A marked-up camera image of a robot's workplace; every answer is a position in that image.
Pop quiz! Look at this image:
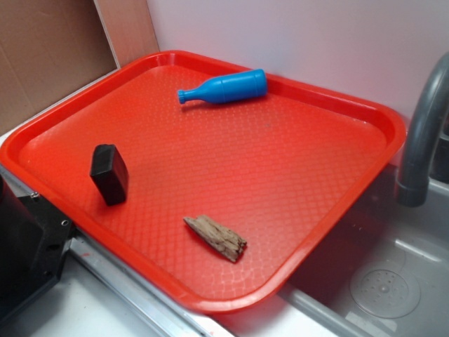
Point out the brown wood chip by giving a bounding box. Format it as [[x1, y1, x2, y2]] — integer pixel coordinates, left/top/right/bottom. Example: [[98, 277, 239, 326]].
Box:
[[183, 215, 247, 263]]

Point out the red plastic tray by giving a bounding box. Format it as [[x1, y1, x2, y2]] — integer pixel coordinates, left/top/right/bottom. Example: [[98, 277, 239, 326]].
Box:
[[1, 51, 406, 313]]

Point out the blue plastic toy bottle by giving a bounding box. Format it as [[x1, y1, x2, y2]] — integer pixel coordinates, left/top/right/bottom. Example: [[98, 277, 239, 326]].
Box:
[[177, 70, 268, 104]]

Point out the black rectangular block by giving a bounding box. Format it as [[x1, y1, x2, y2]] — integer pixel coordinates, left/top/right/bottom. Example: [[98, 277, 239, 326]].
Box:
[[90, 144, 129, 206]]

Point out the grey sink faucet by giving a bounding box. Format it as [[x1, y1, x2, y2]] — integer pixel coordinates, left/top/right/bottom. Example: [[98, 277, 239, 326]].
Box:
[[394, 53, 448, 207]]

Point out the grey plastic sink basin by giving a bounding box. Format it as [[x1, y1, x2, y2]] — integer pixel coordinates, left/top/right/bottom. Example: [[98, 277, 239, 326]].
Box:
[[280, 164, 449, 337]]

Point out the round sink drain cover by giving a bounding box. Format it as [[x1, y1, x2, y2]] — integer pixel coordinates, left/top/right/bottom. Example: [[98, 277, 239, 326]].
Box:
[[349, 267, 421, 319]]

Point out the brown cardboard panel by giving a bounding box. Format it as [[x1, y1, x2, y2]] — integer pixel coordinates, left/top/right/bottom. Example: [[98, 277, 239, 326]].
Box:
[[0, 0, 161, 136]]

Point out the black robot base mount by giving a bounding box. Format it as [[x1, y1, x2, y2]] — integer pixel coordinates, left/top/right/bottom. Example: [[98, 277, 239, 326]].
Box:
[[1, 179, 74, 324]]

